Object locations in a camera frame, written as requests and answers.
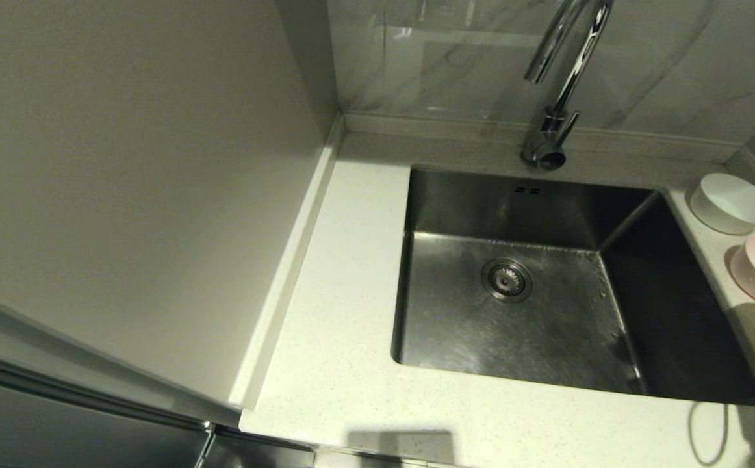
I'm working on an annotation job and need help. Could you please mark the white plastic bowl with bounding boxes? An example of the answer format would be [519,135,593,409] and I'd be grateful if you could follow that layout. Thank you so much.
[689,172,755,235]

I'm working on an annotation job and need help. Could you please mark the chrome gooseneck faucet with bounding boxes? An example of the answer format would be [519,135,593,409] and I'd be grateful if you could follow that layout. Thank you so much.
[522,0,615,172]

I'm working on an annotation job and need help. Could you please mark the round metal drain strainer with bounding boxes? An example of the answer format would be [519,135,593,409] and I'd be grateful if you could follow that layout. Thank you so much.
[481,258,534,302]

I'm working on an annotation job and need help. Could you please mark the stainless steel sink basin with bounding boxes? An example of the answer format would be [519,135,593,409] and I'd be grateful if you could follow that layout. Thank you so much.
[390,166,755,409]

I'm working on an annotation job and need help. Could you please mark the grey tall cabinet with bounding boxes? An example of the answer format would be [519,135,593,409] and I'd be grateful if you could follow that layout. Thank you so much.
[0,0,340,468]

